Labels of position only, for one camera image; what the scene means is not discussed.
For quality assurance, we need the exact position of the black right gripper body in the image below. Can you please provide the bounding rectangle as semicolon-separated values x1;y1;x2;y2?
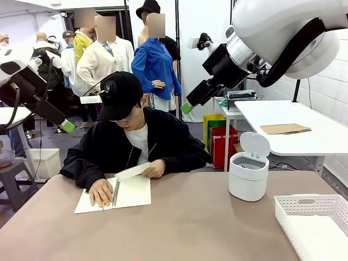
202;42;256;90

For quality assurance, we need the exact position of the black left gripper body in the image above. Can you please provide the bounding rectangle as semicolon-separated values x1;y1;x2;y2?
0;66;49;109

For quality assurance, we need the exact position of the white spiral notebook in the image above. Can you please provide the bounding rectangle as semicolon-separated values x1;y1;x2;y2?
73;161;152;215

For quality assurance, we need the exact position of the person's left forearm black sleeve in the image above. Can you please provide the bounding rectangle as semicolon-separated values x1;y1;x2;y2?
162;151;213;174

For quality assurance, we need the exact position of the person's right forearm black sleeve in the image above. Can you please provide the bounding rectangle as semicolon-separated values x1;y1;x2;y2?
59;157;107;192

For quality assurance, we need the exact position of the person's left hand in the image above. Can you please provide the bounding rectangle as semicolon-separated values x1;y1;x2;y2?
143;159;166;179

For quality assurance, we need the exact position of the person's right hand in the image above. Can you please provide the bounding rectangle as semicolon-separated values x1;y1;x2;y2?
89;177;115;208

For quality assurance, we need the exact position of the gray tray with green item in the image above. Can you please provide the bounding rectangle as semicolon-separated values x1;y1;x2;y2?
226;89;258;110

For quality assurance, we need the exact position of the yellow bag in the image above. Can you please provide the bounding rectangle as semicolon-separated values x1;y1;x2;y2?
203;114;227;148

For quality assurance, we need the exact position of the small white side table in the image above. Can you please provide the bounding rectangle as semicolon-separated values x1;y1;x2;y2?
212;93;245;172

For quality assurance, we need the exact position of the black light stand pole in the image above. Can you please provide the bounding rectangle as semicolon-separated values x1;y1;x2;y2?
175;0;183;122

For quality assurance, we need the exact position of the white shirt mannequin with cap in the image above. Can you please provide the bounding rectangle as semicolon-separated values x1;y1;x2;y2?
60;30;95;129

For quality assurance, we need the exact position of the white storage bin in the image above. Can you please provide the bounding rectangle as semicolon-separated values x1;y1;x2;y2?
22;147;63;181

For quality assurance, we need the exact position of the seated person black jacket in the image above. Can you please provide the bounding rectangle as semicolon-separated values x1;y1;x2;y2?
59;71;213;192

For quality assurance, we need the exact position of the blue shirt mannequin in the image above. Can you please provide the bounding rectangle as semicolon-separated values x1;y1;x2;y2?
130;12;183;117

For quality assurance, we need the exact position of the red bag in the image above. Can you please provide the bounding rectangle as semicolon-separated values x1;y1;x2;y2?
210;126;239;169

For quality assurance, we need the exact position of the clear glass bowl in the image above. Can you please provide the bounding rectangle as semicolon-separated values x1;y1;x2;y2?
0;149;16;169

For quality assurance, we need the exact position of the yellow jacket mannequin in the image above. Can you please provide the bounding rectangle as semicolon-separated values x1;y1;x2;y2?
73;7;96;65

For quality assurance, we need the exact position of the cream jacket mannequin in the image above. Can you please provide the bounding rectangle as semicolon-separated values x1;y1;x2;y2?
76;15;135;96

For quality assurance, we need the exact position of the large white table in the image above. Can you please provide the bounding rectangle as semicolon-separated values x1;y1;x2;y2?
234;100;348;157

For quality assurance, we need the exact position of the black baseball cap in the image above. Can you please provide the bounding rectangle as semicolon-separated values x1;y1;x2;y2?
96;71;144;122

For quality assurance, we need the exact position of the black tripod stand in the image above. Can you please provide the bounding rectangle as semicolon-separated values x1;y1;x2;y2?
291;78;301;103

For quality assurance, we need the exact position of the gray plastic stool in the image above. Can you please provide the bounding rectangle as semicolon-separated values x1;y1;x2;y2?
0;158;39;213

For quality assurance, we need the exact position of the brown cardboard sheet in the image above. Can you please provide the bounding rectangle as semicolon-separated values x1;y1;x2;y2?
259;123;312;135

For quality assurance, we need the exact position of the white lidded trash can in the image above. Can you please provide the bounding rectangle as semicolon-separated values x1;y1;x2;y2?
228;131;271;203

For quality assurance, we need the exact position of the black bucket hat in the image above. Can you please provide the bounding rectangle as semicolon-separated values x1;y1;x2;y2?
135;0;161;20

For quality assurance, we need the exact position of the white perforated plastic basket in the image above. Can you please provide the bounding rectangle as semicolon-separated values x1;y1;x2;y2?
274;193;348;261

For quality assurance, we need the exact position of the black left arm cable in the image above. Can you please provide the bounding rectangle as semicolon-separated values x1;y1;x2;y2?
0;82;22;134

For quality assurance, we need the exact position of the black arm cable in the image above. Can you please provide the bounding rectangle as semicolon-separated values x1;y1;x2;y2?
256;17;327;88
0;82;22;134

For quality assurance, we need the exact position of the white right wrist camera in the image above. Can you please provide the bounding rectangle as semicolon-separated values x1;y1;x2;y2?
187;32;216;52

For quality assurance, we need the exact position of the white head-mounted camera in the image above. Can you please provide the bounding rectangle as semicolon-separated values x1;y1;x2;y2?
79;81;118;105

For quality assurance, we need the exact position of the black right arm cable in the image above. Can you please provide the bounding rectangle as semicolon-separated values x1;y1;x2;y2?
256;17;327;88

